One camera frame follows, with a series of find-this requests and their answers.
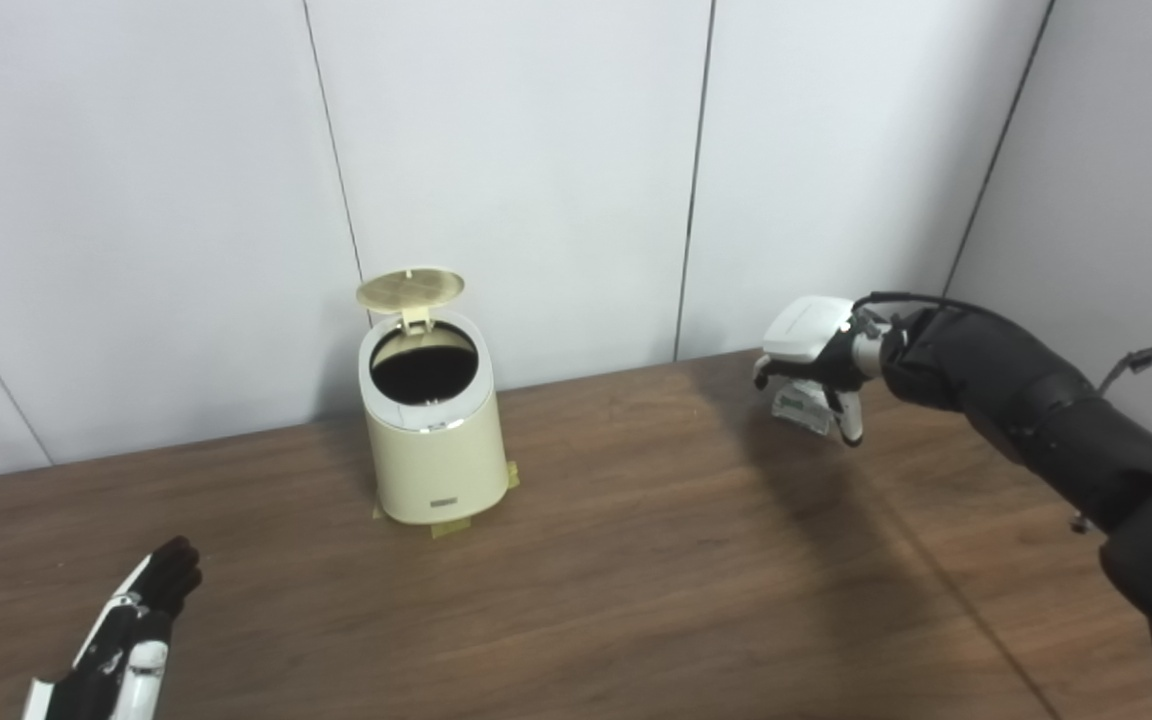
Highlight cream-colored round trash bin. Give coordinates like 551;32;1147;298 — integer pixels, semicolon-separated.
355;267;509;525

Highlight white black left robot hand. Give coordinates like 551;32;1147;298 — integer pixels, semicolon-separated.
21;536;204;720

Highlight white green milk carton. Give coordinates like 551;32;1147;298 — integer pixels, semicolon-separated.
772;385;837;437

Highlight cream round bin lid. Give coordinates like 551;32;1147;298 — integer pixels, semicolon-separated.
355;267;467;333

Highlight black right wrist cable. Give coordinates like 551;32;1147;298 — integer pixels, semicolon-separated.
851;290;1007;326

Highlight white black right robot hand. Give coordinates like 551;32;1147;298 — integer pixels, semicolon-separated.
751;296;882;447

